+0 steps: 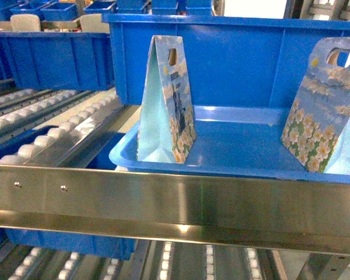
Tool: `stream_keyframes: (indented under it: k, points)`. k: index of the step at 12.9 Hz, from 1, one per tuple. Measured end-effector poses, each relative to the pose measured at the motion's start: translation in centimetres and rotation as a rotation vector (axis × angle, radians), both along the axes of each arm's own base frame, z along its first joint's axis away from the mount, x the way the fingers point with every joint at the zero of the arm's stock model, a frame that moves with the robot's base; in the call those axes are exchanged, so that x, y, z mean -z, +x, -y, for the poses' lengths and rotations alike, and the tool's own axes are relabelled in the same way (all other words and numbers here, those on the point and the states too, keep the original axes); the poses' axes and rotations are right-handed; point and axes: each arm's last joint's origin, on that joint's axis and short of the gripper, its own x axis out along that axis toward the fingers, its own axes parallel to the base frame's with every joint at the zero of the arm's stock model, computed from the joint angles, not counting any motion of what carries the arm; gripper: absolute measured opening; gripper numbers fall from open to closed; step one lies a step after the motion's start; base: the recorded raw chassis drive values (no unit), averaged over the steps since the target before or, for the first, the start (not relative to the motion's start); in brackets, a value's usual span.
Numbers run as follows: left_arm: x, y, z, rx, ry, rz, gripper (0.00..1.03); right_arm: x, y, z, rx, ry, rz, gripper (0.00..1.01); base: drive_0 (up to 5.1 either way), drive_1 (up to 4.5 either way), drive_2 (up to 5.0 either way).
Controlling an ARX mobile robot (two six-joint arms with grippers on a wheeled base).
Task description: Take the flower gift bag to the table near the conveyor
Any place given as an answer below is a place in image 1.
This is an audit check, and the flower gift bag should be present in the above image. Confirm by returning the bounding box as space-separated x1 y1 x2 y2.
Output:
281 37 350 175
136 35 197 164

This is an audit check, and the white roller conveyor track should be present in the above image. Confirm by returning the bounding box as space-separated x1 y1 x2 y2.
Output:
0 96 122 167

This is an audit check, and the light blue plastic tray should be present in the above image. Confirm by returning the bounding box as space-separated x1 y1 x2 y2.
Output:
109 106 350 184

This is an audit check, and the large blue bin behind tray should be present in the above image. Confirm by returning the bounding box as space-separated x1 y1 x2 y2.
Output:
102 14 350 108

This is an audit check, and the blue bin under shelf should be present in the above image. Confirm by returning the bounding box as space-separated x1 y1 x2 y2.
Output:
5 229 136 260

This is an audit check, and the blue bin on left rollers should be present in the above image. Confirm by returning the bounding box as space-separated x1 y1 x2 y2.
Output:
0 31 114 91

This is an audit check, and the stainless steel shelf front rail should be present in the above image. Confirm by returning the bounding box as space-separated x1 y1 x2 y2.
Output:
0 165 350 256

